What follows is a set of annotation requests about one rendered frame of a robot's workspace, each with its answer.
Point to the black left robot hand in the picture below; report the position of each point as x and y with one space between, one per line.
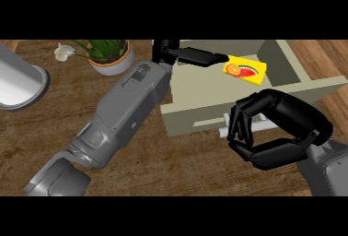
191 55

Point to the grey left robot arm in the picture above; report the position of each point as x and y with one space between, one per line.
122 104

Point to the grey cylindrical appliance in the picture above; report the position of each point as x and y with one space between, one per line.
17 83

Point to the beige open drawer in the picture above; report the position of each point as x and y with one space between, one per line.
234 92

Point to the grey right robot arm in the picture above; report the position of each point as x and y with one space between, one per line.
327 172

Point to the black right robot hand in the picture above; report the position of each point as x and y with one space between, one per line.
283 123

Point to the potted green plant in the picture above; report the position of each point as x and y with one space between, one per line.
109 55

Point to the white flower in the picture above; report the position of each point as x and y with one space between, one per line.
63 53

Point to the yellow fruit print box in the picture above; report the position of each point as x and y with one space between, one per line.
244 70

